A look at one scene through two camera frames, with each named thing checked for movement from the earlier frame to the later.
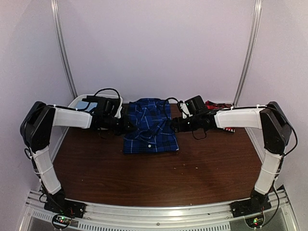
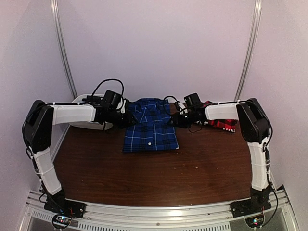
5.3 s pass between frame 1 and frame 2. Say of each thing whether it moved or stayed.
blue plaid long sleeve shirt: stayed
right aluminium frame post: stayed
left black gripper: moved
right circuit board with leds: stayed
